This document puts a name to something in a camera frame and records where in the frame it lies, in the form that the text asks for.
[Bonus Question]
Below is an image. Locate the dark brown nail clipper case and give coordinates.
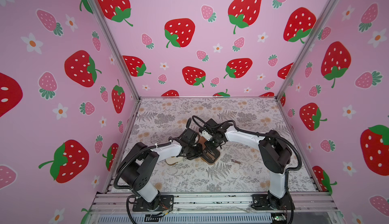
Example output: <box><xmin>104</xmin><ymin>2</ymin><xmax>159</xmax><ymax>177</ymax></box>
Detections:
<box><xmin>194</xmin><ymin>134</ymin><xmax>220</xmax><ymax>165</ymax></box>

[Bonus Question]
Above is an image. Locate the cream nail clipper case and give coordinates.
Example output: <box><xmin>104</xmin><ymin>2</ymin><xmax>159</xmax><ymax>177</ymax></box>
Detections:
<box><xmin>165</xmin><ymin>157</ymin><xmax>183</xmax><ymax>165</ymax></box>

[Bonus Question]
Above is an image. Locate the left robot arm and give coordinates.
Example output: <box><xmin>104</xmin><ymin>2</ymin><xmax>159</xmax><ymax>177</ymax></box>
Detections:
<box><xmin>113</xmin><ymin>128</ymin><xmax>203</xmax><ymax>209</ymax></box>

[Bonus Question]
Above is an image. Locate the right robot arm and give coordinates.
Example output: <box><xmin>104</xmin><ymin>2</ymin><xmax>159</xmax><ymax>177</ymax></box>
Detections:
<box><xmin>199</xmin><ymin>119</ymin><xmax>302</xmax><ymax>210</ymax></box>

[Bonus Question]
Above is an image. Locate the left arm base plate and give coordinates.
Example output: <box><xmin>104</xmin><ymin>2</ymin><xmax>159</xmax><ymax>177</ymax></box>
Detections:
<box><xmin>132</xmin><ymin>194</ymin><xmax>174</xmax><ymax>212</ymax></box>

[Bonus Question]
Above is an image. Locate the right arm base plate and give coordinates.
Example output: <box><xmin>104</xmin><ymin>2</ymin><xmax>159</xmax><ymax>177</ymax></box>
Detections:
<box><xmin>250</xmin><ymin>193</ymin><xmax>295</xmax><ymax>211</ymax></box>

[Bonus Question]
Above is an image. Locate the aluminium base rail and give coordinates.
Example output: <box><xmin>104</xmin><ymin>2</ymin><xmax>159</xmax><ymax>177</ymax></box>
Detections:
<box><xmin>91</xmin><ymin>192</ymin><xmax>338</xmax><ymax>214</ymax></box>

